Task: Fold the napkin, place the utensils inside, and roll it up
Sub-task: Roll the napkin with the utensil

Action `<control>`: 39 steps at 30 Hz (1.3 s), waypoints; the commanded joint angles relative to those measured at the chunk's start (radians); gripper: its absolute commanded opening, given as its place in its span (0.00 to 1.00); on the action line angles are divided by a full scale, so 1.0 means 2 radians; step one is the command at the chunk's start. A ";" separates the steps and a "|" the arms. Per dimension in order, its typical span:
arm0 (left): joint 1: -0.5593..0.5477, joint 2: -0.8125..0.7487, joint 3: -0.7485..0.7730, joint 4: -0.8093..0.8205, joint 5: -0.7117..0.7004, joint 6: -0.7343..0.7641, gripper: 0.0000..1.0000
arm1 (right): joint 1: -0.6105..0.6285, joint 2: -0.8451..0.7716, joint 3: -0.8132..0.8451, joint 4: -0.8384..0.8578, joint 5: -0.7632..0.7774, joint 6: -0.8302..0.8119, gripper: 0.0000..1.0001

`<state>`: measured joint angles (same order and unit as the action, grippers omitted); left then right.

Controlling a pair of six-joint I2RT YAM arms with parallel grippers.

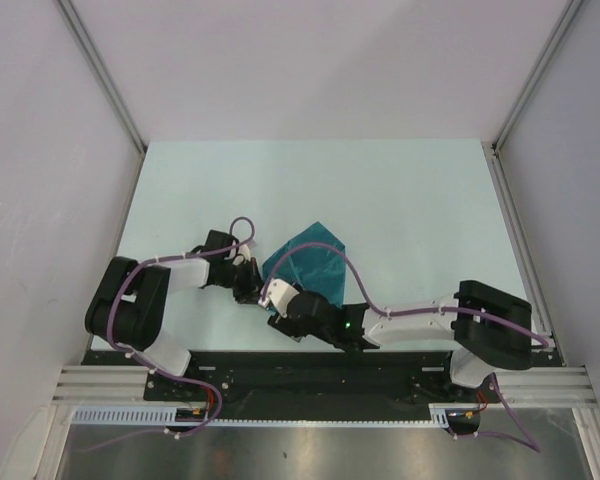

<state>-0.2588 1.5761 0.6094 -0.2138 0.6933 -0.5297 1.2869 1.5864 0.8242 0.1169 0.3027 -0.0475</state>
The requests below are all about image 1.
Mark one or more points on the right aluminium corner post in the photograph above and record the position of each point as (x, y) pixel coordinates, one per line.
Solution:
(550, 50)

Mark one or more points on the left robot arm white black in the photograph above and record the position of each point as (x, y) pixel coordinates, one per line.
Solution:
(128, 307)

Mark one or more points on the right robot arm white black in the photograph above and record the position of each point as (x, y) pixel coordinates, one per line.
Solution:
(491, 328)

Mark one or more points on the right aluminium side rail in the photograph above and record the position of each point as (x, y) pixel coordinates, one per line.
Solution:
(541, 315)

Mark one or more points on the aluminium corner post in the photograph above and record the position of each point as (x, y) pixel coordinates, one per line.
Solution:
(101, 73)
(550, 50)

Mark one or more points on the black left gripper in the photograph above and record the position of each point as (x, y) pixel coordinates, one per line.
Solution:
(253, 286)

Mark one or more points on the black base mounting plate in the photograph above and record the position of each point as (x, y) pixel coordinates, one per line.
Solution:
(318, 386)

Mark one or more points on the white slotted cable duct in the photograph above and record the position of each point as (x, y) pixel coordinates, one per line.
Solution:
(152, 416)

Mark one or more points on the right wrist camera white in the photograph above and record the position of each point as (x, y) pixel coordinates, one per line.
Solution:
(277, 296)

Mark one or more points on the left aluminium corner post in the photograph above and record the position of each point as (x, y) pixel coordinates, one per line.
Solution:
(101, 73)

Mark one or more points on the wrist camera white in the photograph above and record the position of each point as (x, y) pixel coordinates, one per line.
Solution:
(277, 296)
(243, 253)

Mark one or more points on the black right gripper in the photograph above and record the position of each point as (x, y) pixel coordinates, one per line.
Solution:
(288, 326)

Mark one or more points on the teal satin napkin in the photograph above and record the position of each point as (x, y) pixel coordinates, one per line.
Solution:
(315, 268)

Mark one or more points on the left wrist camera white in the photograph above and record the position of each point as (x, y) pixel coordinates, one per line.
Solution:
(243, 253)

